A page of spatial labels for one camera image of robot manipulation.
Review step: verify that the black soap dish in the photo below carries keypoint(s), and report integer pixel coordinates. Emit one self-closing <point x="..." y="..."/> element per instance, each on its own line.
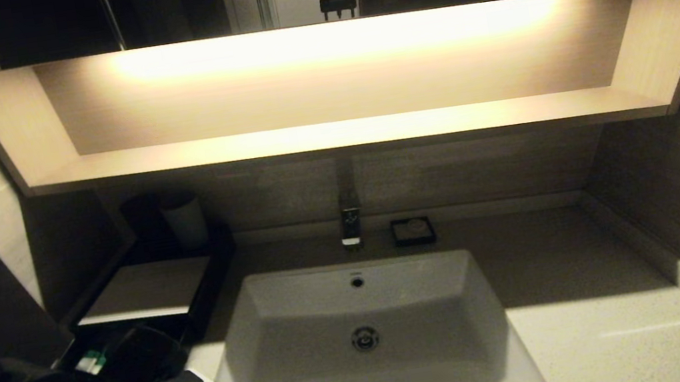
<point x="396" y="243"/>

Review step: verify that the white cup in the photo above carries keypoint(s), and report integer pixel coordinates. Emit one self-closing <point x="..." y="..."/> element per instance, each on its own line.
<point x="185" y="224"/>

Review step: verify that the black cup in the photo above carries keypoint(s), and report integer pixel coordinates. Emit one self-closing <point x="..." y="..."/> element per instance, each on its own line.
<point x="142" y="220"/>

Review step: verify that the wooden wall niche shelf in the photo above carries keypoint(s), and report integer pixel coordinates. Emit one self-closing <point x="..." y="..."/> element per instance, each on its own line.
<point x="331" y="133"/>

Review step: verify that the white green toiletry packet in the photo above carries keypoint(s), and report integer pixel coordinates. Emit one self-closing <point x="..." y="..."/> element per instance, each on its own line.
<point x="92" y="361"/>

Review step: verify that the chrome faucet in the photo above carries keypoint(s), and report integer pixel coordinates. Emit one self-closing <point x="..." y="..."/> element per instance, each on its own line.
<point x="350" y="223"/>

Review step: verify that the small black bracket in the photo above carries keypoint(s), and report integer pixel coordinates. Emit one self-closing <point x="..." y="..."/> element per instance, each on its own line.
<point x="338" y="4"/>

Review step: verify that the white ceramic sink basin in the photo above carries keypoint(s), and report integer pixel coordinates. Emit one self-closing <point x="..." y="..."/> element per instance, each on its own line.
<point x="337" y="353"/>

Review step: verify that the chrome sink drain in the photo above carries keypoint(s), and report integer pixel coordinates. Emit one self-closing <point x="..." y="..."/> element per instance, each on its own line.
<point x="365" y="339"/>

